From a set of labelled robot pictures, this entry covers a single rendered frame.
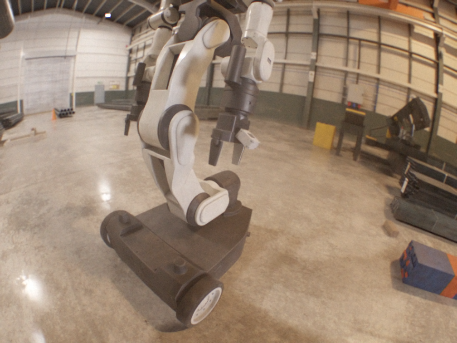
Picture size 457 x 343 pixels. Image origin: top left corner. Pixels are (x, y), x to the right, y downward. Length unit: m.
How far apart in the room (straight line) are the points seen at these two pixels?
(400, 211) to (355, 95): 7.05
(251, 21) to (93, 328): 1.08
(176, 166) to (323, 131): 4.32
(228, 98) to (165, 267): 0.52
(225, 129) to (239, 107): 0.06
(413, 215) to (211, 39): 2.02
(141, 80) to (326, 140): 4.31
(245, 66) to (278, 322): 0.84
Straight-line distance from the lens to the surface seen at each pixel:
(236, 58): 0.46
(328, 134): 4.66
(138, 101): 0.78
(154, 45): 0.83
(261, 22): 0.55
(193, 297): 0.59
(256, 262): 0.97
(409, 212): 2.03
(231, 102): 0.45
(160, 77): 0.63
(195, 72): 0.60
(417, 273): 1.30
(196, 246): 0.76
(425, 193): 2.28
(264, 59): 0.47
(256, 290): 0.86
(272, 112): 9.51
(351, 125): 4.16
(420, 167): 2.88
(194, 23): 0.66
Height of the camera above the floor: 0.70
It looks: 21 degrees down
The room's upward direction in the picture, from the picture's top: 7 degrees clockwise
